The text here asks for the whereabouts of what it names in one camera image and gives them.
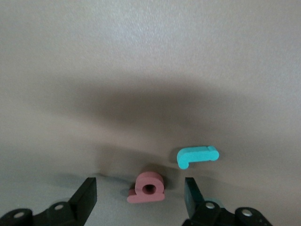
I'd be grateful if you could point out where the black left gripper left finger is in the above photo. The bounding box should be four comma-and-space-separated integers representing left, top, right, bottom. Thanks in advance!
0, 178, 97, 226

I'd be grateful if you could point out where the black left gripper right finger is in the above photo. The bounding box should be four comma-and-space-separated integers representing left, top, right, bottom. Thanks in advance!
183, 178, 273, 226

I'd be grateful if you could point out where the teal foam letter l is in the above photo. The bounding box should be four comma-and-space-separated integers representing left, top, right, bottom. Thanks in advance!
176, 145, 220, 170

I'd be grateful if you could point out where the pink foam letter a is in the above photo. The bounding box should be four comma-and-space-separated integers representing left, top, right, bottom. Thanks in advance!
127, 171, 165, 204

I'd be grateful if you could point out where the brown table cover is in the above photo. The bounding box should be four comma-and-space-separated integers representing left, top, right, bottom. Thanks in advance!
0, 0, 301, 226

